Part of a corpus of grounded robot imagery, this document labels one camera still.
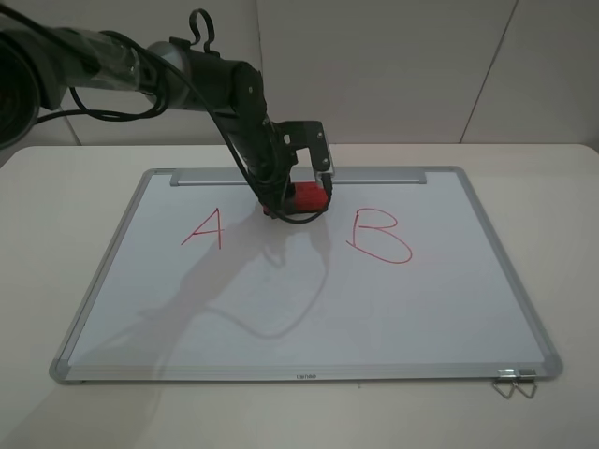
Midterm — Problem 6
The white whiteboard with grey frame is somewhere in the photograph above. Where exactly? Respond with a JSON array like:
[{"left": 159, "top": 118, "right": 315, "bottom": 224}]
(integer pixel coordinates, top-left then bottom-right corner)
[{"left": 50, "top": 167, "right": 562, "bottom": 384}]

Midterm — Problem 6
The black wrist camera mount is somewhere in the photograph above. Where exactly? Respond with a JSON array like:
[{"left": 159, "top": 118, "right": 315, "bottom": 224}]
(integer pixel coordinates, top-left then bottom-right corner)
[{"left": 275, "top": 121, "right": 334, "bottom": 180}]

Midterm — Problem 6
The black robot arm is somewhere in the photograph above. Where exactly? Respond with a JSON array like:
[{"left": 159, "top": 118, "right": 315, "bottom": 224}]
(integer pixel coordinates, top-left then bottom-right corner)
[{"left": 1, "top": 20, "right": 294, "bottom": 211}]

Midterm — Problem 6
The red whiteboard eraser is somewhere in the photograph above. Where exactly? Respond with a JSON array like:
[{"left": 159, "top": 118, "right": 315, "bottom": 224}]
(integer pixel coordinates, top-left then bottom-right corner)
[{"left": 275, "top": 181, "right": 329, "bottom": 216}]

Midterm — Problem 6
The black cable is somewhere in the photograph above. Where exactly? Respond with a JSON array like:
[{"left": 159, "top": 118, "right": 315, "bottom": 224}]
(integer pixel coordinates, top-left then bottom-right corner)
[{"left": 0, "top": 7, "right": 334, "bottom": 225}]

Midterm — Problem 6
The left metal binder clip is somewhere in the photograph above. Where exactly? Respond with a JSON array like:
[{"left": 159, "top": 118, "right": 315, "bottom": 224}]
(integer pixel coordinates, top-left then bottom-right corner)
[{"left": 491, "top": 369, "right": 518, "bottom": 399}]

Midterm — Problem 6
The right metal binder clip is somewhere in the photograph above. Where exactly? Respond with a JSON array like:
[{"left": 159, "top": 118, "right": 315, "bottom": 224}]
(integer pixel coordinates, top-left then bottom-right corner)
[{"left": 513, "top": 369, "right": 538, "bottom": 399}]

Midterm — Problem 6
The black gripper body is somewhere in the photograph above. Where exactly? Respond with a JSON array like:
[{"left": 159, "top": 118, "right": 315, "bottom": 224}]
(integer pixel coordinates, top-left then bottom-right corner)
[{"left": 223, "top": 113, "right": 295, "bottom": 211}]

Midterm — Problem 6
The metal binder clip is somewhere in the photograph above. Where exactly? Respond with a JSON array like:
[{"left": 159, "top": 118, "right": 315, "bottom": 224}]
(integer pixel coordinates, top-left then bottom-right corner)
[
  {"left": 491, "top": 369, "right": 518, "bottom": 399},
  {"left": 513, "top": 369, "right": 538, "bottom": 399}
]

